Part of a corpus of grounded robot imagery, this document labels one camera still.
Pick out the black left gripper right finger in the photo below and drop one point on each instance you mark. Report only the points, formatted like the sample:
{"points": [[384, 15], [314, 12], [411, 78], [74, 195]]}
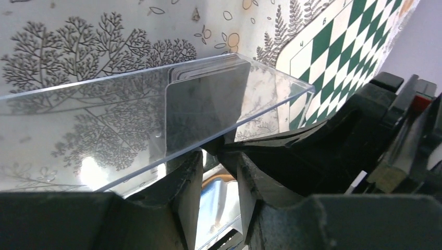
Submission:
{"points": [[274, 217]]}

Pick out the clear acrylic card box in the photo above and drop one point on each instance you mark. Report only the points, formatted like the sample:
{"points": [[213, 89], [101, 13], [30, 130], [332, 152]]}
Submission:
{"points": [[108, 134]]}

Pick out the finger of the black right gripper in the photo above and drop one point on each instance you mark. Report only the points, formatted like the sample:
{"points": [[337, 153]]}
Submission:
{"points": [[327, 156]]}

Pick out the green white chessboard mat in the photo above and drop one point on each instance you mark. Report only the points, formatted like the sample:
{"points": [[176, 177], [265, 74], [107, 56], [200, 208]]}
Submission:
{"points": [[338, 52]]}

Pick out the floral patterned table mat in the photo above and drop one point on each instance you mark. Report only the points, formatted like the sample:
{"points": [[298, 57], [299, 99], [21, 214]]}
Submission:
{"points": [[52, 43]]}

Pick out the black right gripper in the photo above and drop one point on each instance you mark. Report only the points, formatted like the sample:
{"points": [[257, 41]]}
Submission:
{"points": [[412, 162]]}

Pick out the orange leather card holder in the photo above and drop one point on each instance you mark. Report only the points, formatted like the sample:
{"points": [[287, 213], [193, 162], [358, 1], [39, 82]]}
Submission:
{"points": [[219, 211]]}

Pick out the black credit card stack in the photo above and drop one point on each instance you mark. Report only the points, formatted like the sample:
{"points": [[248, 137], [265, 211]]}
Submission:
{"points": [[199, 109]]}

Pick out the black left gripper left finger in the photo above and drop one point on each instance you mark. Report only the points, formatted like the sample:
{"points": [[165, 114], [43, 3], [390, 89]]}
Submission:
{"points": [[164, 215]]}

